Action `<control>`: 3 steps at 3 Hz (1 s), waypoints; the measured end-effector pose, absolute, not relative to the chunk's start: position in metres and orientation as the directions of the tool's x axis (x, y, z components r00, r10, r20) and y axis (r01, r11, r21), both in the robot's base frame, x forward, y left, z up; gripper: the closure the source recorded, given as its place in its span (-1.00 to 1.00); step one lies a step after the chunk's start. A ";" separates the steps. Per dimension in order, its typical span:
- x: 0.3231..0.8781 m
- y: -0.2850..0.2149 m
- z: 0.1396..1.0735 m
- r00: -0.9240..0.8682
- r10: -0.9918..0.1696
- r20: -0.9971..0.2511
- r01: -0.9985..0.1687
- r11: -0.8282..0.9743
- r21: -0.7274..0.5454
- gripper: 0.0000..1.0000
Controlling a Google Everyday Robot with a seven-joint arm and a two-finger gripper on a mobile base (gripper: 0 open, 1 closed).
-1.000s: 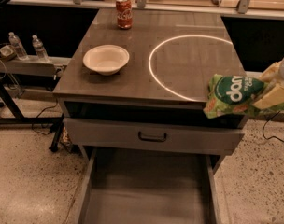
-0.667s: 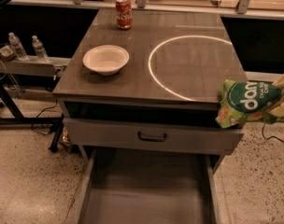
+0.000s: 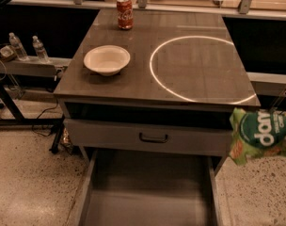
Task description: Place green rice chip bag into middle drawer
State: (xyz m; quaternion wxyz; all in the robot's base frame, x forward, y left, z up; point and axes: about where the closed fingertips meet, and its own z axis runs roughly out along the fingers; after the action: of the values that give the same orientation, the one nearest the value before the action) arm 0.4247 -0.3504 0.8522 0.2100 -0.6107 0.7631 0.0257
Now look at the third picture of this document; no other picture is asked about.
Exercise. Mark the red soda can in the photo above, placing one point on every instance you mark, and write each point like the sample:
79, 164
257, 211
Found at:
125, 14

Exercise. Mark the clear water bottle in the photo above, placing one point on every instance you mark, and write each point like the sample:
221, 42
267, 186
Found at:
40, 50
18, 47

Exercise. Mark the grey back rail shelf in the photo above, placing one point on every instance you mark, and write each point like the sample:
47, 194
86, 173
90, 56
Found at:
143, 4

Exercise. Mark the grey top drawer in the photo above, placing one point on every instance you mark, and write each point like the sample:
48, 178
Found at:
124, 136

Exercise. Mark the clear water bottle left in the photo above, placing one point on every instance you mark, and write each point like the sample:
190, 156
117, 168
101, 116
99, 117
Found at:
18, 47

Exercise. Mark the open grey middle drawer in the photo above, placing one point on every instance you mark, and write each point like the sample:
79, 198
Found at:
129, 188

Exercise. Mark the grey drawer cabinet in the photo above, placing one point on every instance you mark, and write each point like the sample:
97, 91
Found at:
184, 71

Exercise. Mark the clear water bottle right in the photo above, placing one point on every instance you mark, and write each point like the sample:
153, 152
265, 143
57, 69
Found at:
40, 50

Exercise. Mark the white bowl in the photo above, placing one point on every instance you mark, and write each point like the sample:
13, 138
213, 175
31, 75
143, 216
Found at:
107, 60

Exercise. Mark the small bowl on bench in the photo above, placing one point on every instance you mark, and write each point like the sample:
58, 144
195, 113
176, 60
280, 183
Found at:
6, 52

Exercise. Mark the green rice chip bag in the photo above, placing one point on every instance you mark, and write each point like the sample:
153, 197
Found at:
256, 134

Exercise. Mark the black drawer handle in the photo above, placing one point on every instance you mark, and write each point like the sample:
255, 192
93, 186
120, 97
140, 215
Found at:
147, 139

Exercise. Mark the grey side bench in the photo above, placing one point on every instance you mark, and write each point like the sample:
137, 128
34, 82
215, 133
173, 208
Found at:
33, 67

